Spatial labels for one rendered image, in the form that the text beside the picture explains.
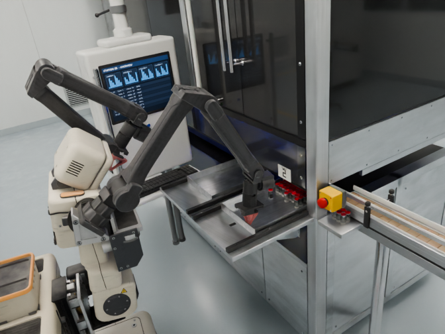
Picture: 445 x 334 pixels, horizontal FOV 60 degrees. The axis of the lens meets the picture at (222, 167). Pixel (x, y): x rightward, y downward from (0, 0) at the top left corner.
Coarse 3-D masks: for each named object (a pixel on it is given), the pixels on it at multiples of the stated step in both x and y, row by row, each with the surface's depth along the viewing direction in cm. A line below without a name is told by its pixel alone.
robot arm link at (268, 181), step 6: (246, 174) 148; (258, 174) 142; (264, 174) 149; (270, 174) 150; (252, 180) 144; (258, 180) 144; (264, 180) 149; (270, 180) 150; (264, 186) 149; (270, 186) 151
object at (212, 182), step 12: (216, 168) 205; (228, 168) 207; (240, 168) 205; (192, 180) 192; (204, 180) 198; (216, 180) 196; (228, 180) 195; (240, 180) 193; (204, 192) 183; (216, 192) 185
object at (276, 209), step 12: (276, 180) 183; (264, 192) 180; (228, 204) 172; (264, 204) 171; (276, 204) 170; (288, 204) 169; (240, 216) 165; (264, 216) 163; (276, 216) 162; (288, 216) 157; (252, 228) 151; (264, 228) 152
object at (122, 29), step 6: (114, 0) 190; (120, 0) 191; (114, 6) 191; (120, 6) 191; (102, 12) 196; (114, 12) 192; (120, 12) 192; (114, 18) 194; (120, 18) 194; (126, 18) 197; (114, 24) 197; (120, 24) 195; (126, 24) 197; (114, 30) 197; (120, 30) 195; (126, 30) 196; (114, 36) 199; (120, 36) 196
